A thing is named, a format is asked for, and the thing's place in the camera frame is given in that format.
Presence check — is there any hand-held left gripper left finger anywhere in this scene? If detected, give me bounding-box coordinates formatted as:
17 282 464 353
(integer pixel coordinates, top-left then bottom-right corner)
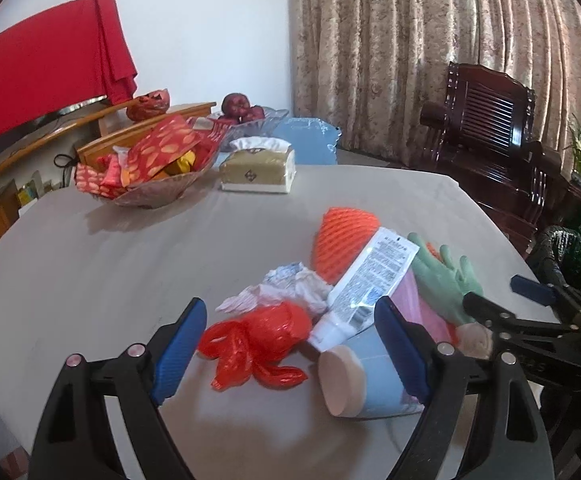
29 297 208 480

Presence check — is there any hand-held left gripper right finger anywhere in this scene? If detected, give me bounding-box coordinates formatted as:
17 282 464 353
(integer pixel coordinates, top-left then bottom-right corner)
373 296 556 480

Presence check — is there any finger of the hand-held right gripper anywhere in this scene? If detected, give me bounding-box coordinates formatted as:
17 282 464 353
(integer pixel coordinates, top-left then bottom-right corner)
463 291 581 361
510 274 581 318

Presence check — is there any black trash bin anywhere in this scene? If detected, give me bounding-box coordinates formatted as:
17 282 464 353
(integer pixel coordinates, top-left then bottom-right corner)
525 225 581 302

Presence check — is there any green rubber glove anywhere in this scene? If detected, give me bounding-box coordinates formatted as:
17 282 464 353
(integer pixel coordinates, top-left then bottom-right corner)
407 232 484 324

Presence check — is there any white squeeze tube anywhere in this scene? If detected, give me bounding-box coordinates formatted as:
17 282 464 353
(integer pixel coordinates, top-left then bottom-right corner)
307 226 419 352

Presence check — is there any orange foam fruit net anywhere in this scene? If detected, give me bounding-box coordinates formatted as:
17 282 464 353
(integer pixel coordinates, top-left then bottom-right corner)
310 207 382 283

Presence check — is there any beige paper roll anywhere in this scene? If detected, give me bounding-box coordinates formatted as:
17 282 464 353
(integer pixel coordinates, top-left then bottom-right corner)
455 322 493 359

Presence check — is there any light blue round container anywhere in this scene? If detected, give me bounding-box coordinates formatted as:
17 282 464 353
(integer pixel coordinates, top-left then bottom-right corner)
317 330 428 419

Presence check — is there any pink plastic packet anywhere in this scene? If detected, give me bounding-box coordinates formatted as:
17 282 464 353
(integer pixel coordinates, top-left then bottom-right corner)
387 270 455 346

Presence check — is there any red plastic bag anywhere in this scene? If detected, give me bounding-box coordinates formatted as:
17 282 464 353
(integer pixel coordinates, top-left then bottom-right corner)
198 301 313 391

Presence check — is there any dark wooden side table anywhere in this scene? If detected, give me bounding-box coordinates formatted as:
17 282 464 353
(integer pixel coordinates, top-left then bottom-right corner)
535 160 581 241

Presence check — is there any crumpled white paper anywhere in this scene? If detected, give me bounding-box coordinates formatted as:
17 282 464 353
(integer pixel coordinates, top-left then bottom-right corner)
215 261 333 318

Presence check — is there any glass snack bowl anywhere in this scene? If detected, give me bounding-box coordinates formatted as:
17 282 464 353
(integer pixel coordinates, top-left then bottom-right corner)
88 147 221 209

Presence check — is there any dark wooden armchair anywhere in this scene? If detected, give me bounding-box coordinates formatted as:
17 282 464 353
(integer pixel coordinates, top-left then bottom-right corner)
417 61 581 261

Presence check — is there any small red patterned packet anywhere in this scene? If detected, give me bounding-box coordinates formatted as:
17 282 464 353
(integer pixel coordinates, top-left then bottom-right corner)
98 155 132 199
74 162 107 194

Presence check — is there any yellow snack packet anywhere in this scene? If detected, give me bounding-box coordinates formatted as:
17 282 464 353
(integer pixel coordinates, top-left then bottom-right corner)
163 152 197 177

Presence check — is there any gold tissue box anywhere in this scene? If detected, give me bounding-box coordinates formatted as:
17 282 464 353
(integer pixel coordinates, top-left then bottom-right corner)
219 136 297 195

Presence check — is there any large red patterned bag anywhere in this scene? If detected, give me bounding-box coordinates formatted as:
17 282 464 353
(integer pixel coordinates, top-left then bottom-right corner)
128 115 206 182

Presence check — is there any red white printed packet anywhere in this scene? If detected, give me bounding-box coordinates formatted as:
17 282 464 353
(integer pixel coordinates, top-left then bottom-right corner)
188 117 231 159

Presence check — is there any row of books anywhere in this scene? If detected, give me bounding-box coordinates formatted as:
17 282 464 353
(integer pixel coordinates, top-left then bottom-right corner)
15 170 54 207

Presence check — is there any blue plastic chair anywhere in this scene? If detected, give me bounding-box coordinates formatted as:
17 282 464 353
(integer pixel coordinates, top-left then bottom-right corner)
270 116 342 166

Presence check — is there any glass fruit bowl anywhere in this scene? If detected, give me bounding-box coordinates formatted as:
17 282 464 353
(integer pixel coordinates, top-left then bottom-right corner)
208 107 290 153

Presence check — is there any red ornament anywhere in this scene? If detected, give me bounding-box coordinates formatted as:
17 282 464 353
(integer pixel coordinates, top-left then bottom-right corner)
126 88 171 122

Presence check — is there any television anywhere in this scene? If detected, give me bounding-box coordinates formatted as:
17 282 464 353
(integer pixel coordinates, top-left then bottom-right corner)
0 94 110 178

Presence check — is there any beige patterned curtain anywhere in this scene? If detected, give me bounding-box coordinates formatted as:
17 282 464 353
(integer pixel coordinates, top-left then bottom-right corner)
283 0 581 171

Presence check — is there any red cloth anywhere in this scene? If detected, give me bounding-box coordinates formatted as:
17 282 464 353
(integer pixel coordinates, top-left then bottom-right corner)
0 0 138 153

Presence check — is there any black cable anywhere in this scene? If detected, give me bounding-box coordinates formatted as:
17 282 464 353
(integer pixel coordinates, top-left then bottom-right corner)
53 152 78 191

